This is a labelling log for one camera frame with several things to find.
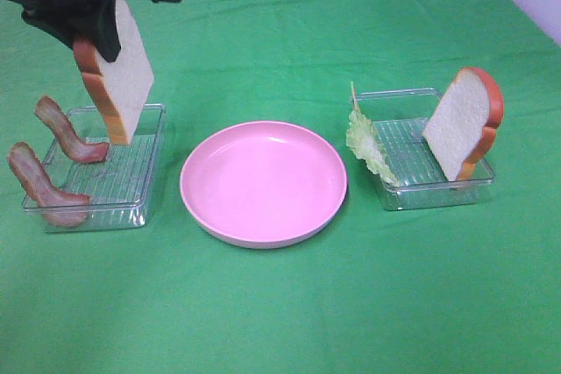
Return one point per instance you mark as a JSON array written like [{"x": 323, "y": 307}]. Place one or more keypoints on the bread slice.
[
  {"x": 464, "y": 125},
  {"x": 119, "y": 89}
]

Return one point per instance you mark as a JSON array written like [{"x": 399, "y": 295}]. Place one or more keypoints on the bacon strip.
[
  {"x": 49, "y": 113},
  {"x": 36, "y": 182}
]

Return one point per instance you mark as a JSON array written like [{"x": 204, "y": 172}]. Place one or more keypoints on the green lettuce leaf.
[{"x": 362, "y": 139}]

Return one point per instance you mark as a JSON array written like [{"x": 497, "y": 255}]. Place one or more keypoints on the clear left plastic tray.
[{"x": 120, "y": 189}]

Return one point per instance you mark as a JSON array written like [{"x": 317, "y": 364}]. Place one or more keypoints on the clear plastic tray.
[
  {"x": 120, "y": 189},
  {"x": 399, "y": 116}
]

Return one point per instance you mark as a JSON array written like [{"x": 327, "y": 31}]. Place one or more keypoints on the green tablecloth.
[{"x": 472, "y": 289}]

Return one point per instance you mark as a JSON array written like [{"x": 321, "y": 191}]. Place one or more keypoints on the pink round plate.
[{"x": 263, "y": 184}]

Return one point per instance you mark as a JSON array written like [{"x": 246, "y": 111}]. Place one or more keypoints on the yellow cheese slice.
[{"x": 355, "y": 100}]

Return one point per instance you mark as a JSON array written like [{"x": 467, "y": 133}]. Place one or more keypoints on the clear right plastic tray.
[{"x": 399, "y": 116}]

